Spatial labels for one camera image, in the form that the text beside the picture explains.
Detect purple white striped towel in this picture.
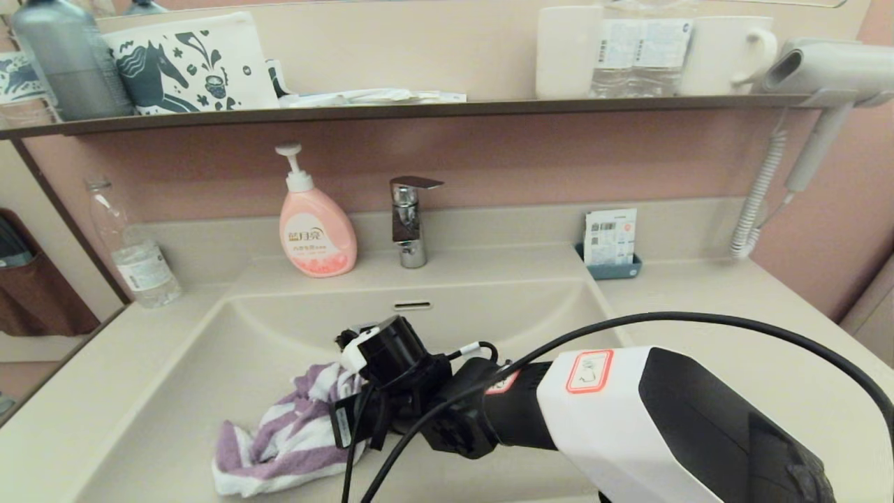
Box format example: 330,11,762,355
212,362,367,498

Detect grey metallic bottle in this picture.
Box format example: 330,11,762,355
10,0,133,121

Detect pink soap pump bottle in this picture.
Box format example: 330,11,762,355
274,143,358,278

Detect clear water bottle without cap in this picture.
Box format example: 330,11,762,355
84,176,184,309

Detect white pouch with horse print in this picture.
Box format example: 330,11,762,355
103,11,280,116

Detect white coiled dryer cord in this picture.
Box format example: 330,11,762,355
728,108,797,261

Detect white hair dryer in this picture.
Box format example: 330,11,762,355
760,38,894,195

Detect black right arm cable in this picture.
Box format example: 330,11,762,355
341,312,894,503

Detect chrome faucet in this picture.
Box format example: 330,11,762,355
389,175,446,269

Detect clear wrapped white packets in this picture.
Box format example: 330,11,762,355
279,87,467,108

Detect beige sink basin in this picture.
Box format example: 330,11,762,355
66,241,724,503

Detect white mug with handle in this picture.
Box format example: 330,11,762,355
677,15,779,96

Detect white cup without handle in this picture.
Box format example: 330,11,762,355
535,6,603,99

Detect dark brown wall shelf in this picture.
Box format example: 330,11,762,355
0,93,825,140

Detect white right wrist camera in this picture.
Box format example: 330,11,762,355
341,328,381,373

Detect wall mirror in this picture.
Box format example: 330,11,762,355
98,0,870,101

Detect blue small tray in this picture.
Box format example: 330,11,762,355
574,242,642,280

